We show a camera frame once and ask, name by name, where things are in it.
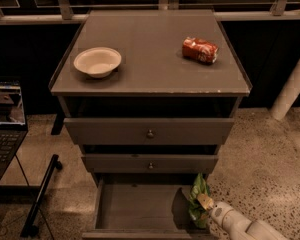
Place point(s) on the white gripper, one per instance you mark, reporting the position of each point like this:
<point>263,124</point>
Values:
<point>219,213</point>

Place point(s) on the green rice chip bag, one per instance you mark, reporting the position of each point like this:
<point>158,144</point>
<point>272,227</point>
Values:
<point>198,214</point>

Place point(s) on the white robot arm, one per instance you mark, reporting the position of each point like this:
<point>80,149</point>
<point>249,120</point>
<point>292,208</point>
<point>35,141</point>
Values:
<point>258,171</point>

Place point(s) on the bottom grey open drawer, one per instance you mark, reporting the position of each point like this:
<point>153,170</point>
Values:
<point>144,210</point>

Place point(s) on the grey drawer cabinet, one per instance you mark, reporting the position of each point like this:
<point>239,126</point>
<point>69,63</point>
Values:
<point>153,80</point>

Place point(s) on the middle grey drawer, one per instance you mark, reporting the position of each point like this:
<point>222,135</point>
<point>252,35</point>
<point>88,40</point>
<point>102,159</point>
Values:
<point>149,163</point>

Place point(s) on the top grey drawer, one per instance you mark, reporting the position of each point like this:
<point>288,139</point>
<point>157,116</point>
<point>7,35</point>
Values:
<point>149,131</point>

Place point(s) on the crushed red soda can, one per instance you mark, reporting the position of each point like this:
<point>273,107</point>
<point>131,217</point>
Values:
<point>200,50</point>

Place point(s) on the white paper bowl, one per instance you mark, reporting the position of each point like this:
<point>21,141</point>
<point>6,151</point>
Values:
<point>97,62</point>

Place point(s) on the black stand leg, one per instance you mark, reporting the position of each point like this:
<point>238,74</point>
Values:
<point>29,229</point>

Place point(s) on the black laptop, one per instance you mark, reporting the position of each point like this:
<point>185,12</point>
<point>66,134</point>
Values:
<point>13,122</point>

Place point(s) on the metal window railing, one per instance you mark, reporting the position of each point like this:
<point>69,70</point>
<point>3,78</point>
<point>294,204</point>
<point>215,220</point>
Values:
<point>150,7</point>

